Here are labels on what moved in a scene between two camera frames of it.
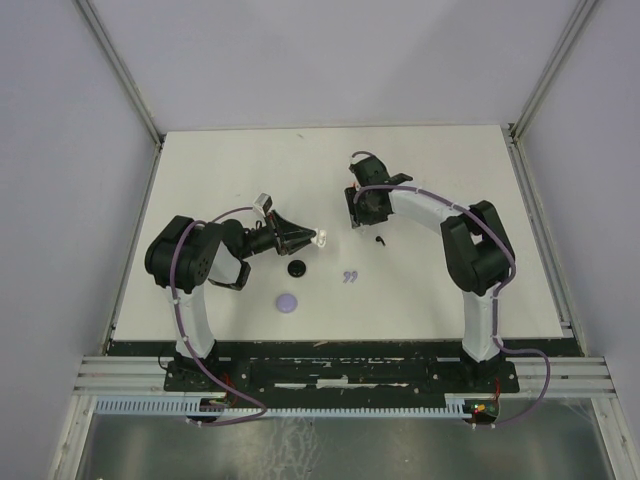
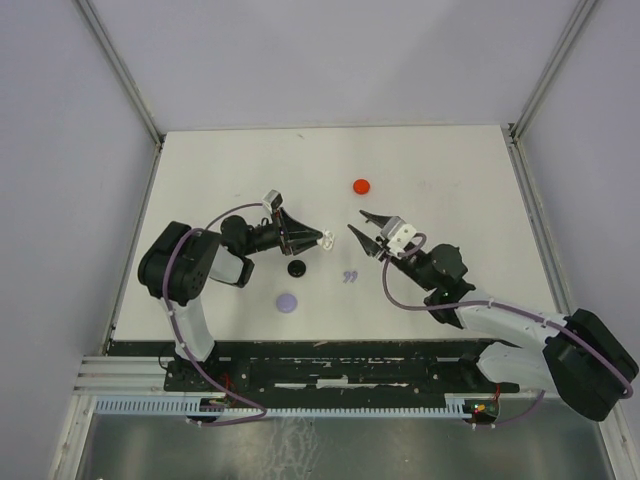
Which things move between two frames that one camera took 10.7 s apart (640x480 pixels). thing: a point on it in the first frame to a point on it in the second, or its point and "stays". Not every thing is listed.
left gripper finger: x=288 y=231 stays
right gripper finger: x=349 y=193 to x=371 y=246
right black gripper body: x=366 y=213 to x=386 y=254
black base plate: x=342 y=369 stays
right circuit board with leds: x=480 y=406 stays
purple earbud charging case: x=286 y=303 stays
